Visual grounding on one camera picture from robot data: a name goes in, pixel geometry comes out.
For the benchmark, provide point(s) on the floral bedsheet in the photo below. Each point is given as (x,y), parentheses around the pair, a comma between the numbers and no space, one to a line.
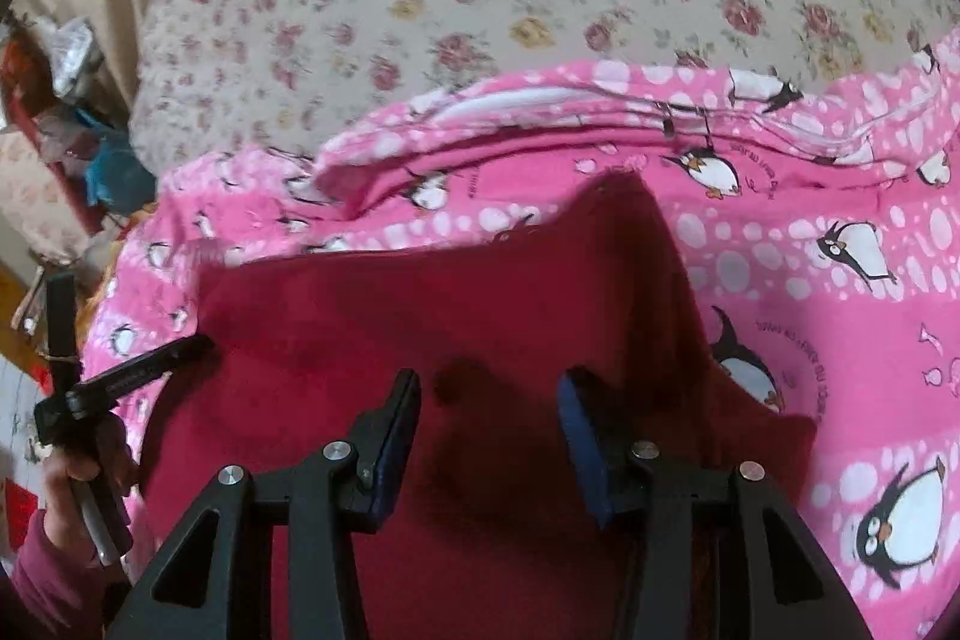
(525,10)

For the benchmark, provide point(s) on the red cloth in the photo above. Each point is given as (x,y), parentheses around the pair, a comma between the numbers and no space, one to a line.
(22,70)

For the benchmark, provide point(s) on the person's left hand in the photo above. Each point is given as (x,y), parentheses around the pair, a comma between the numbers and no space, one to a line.
(60,497)

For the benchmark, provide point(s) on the pale floral pillow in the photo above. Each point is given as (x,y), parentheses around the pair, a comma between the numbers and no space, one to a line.
(30,183)

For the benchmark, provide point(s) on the dark red fleece garment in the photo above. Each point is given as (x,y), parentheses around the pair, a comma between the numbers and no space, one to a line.
(450,325)

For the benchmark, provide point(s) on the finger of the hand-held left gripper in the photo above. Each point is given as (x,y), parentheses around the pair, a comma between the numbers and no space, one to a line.
(142,370)

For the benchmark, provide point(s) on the blue plastic bag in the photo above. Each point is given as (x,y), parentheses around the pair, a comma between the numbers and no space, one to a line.
(112,168)

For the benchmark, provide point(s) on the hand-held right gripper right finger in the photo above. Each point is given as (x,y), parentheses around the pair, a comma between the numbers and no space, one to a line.
(581,445)

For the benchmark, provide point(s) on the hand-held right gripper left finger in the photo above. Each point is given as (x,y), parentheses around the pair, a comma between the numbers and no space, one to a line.
(391,460)

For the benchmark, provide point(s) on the pink penguin print blanket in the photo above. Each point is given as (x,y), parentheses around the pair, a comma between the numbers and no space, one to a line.
(787,340)

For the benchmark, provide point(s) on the person's left forearm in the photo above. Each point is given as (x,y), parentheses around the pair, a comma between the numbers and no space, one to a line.
(45,580)

